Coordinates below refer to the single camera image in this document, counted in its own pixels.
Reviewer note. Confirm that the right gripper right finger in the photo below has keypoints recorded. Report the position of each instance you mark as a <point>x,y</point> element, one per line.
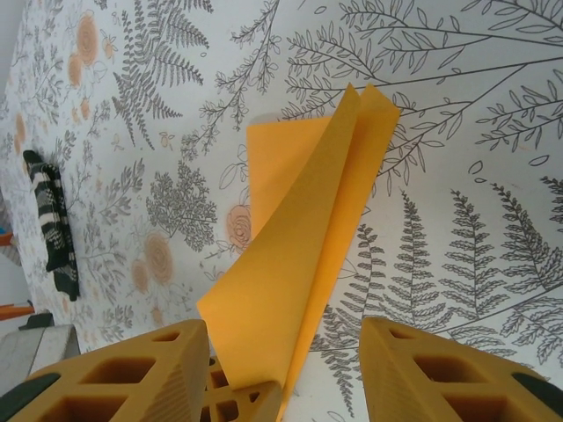
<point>396,373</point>

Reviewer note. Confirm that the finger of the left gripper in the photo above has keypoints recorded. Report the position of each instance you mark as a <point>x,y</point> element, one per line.
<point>246,404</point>

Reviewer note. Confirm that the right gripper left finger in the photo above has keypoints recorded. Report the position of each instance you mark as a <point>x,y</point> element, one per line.
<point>176,382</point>

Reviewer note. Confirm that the orange cloth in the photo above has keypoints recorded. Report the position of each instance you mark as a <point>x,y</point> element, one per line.
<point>308,220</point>

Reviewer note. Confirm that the black white striped sock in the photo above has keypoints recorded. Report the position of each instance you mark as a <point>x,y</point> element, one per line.
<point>53,228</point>

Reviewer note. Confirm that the floral fern print tablecloth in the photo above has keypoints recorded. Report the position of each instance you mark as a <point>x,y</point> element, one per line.
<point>440,132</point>

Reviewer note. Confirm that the aluminium frame rail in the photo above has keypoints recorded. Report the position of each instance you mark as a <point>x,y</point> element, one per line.
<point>39,347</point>

